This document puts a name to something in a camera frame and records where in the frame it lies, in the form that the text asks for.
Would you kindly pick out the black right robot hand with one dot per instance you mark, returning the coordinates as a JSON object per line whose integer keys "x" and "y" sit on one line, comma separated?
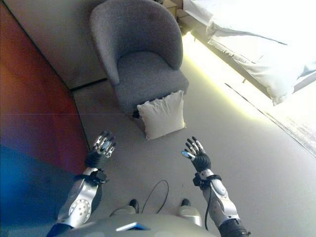
{"x": 201, "y": 159}

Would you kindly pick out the white fringed cushion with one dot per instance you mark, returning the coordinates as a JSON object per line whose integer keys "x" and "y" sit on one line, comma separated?
{"x": 161, "y": 116}

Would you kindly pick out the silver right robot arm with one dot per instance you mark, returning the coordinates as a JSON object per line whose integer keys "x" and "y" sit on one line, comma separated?
{"x": 222, "y": 200}

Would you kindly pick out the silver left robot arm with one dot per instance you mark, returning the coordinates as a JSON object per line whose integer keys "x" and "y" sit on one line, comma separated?
{"x": 79, "y": 200}

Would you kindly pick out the silver right robot leg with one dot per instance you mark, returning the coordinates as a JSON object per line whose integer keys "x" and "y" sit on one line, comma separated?
{"x": 188, "y": 212}

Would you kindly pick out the silver robot leg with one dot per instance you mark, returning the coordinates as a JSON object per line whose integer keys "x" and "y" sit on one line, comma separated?
{"x": 126, "y": 209}
{"x": 188, "y": 212}

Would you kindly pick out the silver left robot leg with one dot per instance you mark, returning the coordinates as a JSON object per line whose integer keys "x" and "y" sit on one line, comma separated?
{"x": 126, "y": 209}

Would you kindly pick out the grey robot torso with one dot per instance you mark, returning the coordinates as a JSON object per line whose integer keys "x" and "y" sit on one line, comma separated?
{"x": 138, "y": 225}

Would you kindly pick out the light textured rug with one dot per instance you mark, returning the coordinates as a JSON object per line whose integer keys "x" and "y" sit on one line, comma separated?
{"x": 300, "y": 135}

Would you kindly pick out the grey upholstered armchair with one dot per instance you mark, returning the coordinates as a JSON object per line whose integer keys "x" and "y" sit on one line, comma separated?
{"x": 138, "y": 49}

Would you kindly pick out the white duvet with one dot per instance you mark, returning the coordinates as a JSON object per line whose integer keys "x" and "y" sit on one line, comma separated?
{"x": 259, "y": 44}

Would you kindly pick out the light wooden nightstand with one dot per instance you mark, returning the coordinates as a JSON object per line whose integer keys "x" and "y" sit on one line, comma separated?
{"x": 184, "y": 23}

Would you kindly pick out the brown wooden wardrobe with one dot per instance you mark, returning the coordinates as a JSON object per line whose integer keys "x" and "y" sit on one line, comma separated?
{"x": 32, "y": 98}

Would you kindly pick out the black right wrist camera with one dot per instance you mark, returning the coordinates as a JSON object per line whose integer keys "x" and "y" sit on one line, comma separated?
{"x": 198, "y": 180}

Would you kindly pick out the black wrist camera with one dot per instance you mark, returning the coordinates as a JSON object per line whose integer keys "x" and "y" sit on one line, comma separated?
{"x": 198, "y": 180}
{"x": 100, "y": 176}

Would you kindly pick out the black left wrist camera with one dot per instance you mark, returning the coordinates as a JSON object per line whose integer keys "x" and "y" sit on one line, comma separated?
{"x": 100, "y": 176}

